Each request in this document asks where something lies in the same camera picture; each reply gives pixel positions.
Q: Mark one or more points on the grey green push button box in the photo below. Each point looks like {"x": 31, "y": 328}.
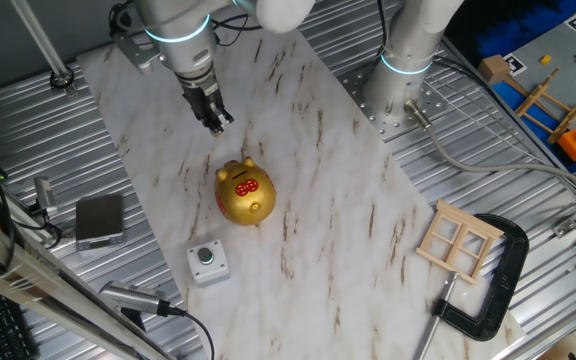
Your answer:
{"x": 209, "y": 267}

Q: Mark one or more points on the metal tripod pole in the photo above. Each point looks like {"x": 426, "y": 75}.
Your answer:
{"x": 43, "y": 45}

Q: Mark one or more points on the blue foam sheet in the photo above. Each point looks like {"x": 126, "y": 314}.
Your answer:
{"x": 518, "y": 27}

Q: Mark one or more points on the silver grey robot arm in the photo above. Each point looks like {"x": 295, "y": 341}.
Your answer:
{"x": 408, "y": 50}

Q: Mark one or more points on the silver digital scale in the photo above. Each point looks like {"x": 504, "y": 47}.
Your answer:
{"x": 99, "y": 217}

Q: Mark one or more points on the silver ribbed camera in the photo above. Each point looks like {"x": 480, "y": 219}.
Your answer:
{"x": 130, "y": 296}

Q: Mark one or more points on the golden piggy bank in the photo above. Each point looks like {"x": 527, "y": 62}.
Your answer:
{"x": 245, "y": 200}

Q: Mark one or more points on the black camera stand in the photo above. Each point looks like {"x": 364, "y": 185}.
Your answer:
{"x": 133, "y": 317}

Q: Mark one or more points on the wooden window frame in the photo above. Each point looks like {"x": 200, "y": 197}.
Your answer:
{"x": 460, "y": 240}

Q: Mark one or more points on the plain wooden block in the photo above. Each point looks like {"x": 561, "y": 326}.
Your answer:
{"x": 493, "y": 70}

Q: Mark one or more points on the black C-clamp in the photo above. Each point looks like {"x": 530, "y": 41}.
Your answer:
{"x": 510, "y": 260}

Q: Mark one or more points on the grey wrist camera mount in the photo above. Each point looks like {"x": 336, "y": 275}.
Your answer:
{"x": 133, "y": 50}

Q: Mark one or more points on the white marble pattern board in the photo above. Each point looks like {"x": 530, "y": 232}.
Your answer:
{"x": 318, "y": 275}

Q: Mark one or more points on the yellow toy brick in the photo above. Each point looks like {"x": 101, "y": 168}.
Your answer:
{"x": 545, "y": 59}

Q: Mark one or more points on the small silver camera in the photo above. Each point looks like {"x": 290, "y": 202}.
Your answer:
{"x": 45, "y": 192}

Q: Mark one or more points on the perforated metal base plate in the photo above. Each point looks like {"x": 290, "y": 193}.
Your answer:
{"x": 368, "y": 112}

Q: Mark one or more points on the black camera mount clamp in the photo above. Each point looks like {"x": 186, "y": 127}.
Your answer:
{"x": 43, "y": 212}

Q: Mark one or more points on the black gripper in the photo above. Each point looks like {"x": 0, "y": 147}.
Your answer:
{"x": 200, "y": 97}

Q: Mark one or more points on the aluminium frame bar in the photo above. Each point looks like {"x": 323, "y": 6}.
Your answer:
{"x": 28, "y": 275}

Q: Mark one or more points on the small metal bracket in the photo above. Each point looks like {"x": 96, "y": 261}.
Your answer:
{"x": 565, "y": 228}

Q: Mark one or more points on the wooden easel frame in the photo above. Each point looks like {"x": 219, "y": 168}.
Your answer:
{"x": 535, "y": 97}

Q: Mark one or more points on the grey brick baseplate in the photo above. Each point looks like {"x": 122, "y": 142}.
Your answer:
{"x": 563, "y": 75}

